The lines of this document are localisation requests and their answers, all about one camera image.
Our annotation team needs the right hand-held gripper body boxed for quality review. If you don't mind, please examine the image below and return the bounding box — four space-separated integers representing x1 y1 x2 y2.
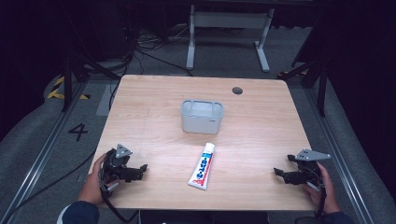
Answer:
281 148 332 189

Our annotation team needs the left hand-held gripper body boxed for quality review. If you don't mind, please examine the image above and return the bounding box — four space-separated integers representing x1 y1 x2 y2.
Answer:
101 143 144 185

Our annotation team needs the person's left hand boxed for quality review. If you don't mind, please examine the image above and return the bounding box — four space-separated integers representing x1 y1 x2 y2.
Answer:
78 153 120 205

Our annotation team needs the person's right hand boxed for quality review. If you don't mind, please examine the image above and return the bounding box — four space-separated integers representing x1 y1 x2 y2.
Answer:
302 162 342 215

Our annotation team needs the white toothpaste tube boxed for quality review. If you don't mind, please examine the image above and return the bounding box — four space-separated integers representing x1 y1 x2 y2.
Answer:
187 142 217 191

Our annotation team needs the grey plastic holder box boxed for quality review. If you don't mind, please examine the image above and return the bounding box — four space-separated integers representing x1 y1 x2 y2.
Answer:
179 98 225 135

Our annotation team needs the black tripod stand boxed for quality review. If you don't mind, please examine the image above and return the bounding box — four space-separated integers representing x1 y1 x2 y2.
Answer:
276 59 330 119
60 54 120 113

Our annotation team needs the yellow black floor tape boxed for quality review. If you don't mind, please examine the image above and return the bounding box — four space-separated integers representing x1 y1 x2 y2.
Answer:
46 76 92 101

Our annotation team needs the aluminium floor rail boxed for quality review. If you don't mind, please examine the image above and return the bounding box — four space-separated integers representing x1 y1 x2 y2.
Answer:
303 87 379 224
0 81 89 224

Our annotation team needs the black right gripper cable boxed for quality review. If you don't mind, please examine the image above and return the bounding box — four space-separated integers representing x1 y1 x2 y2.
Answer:
313 182 329 219

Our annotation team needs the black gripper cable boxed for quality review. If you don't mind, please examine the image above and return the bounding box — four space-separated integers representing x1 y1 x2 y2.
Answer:
313 182 329 219
98 178 140 224

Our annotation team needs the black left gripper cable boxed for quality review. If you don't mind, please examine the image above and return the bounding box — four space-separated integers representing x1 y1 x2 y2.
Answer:
98 178 140 224

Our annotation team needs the black floor cable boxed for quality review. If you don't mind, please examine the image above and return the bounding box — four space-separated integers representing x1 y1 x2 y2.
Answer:
0 148 98 222

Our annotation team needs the bundle of black floor cables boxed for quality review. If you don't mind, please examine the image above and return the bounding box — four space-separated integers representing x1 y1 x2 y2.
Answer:
106 22 194 111

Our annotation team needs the grey metal desk frame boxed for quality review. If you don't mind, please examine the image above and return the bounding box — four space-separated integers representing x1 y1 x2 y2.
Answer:
185 4 276 74

